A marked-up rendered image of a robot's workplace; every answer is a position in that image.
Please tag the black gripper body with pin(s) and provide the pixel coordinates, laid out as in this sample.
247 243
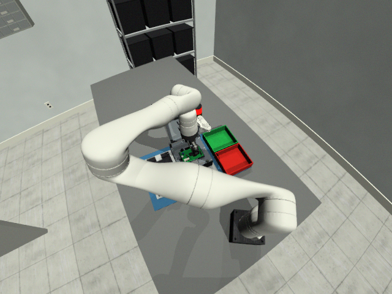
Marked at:
191 138

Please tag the green bin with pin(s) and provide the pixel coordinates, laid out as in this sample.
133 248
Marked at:
219 139

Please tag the red bin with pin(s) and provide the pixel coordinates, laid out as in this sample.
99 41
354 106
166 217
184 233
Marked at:
233 159

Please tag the green circuit board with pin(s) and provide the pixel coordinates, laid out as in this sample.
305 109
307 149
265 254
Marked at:
187 155

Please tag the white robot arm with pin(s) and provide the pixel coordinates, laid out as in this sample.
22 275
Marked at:
106 153

